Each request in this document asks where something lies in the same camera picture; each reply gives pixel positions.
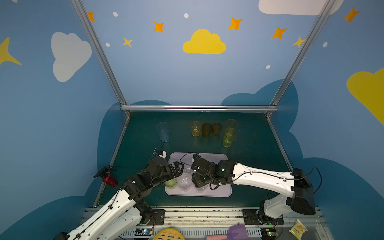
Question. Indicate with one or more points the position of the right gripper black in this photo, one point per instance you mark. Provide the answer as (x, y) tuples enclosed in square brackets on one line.
[(198, 170)]

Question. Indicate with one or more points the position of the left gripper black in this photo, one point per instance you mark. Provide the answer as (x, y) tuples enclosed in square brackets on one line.
[(173, 169)]

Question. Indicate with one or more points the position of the clear faceted glass back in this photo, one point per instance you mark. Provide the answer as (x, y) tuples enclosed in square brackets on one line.
[(188, 170)]

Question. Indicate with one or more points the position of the clear faceted glass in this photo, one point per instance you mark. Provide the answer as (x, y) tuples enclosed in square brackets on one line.
[(201, 189), (188, 170), (185, 182)]

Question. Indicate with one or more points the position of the small green cup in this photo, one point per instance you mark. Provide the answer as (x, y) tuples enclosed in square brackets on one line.
[(171, 183)]

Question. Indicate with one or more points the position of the pink plastic tray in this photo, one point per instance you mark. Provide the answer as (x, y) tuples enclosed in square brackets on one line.
[(212, 190)]

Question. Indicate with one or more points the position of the brown textured cup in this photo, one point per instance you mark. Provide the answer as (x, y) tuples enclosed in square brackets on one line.
[(216, 129), (207, 130)]

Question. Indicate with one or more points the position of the yellow transparent cup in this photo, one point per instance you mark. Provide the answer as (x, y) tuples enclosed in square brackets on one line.
[(196, 128)]

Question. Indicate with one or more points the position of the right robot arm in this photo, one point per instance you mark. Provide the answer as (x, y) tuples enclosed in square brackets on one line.
[(295, 189)]

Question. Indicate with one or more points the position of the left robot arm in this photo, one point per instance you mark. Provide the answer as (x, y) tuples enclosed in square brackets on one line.
[(128, 204)]

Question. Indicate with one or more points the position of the tall blue textured cup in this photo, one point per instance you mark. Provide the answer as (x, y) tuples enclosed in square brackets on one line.
[(163, 131)]

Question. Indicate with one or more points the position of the tall green cup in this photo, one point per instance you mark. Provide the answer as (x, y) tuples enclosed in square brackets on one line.
[(229, 137)]

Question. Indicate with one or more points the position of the tall yellow cup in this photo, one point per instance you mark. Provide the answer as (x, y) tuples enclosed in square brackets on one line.
[(232, 124)]

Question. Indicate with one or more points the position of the yellow round lid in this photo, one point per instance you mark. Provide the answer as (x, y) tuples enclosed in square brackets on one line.
[(169, 234)]

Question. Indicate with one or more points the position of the purple toy shovel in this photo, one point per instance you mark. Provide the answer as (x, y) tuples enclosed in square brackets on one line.
[(238, 232)]

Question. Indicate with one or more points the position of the yellow snack packet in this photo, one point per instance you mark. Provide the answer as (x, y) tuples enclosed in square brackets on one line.
[(298, 229)]

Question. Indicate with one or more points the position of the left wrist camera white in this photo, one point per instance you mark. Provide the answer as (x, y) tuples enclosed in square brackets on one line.
[(162, 154)]

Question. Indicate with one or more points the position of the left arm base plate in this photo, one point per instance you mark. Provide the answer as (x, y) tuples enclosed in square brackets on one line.
[(156, 217)]

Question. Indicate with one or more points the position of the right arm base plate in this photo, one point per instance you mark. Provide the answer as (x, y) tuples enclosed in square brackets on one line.
[(254, 217)]

